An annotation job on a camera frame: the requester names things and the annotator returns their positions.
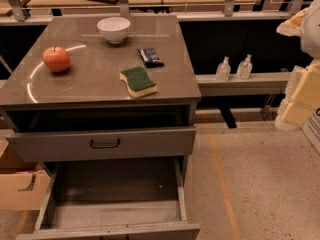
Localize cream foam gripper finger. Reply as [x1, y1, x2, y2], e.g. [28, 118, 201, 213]
[276, 8, 308, 37]
[274, 63, 320, 131]

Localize green and yellow sponge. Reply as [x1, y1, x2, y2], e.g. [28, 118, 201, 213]
[120, 67, 157, 98]

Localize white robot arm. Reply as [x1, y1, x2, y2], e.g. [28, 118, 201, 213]
[275, 0, 320, 131]

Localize grey upper drawer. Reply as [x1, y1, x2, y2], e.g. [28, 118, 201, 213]
[6, 126, 196, 162]

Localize grey drawer cabinet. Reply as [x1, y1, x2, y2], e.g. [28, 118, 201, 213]
[0, 14, 202, 240]

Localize grey open middle drawer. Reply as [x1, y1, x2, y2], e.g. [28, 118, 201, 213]
[17, 157, 200, 240]

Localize white printed sign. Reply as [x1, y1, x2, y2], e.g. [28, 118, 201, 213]
[302, 108, 320, 154]

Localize clear pump bottle right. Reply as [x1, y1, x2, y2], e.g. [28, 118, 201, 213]
[237, 54, 252, 79]

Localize clear pump bottle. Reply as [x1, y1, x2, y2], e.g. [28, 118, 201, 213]
[237, 54, 252, 79]
[216, 56, 231, 81]

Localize clear pump bottle left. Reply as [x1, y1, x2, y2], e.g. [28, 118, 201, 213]
[216, 56, 231, 81]

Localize dark blue snack bar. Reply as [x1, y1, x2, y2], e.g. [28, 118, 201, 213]
[138, 48, 164, 68]

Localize white ceramic bowl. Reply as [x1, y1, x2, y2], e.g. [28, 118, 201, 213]
[97, 17, 131, 44]

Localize red apple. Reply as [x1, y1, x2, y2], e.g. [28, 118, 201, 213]
[42, 46, 71, 73]

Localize cardboard box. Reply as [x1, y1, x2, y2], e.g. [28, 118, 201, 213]
[0, 140, 50, 210]

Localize grey metal shelf rail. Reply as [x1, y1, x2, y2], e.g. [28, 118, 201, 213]
[196, 72, 290, 97]

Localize black drawer handle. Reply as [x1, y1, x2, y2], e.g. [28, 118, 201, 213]
[90, 139, 121, 149]

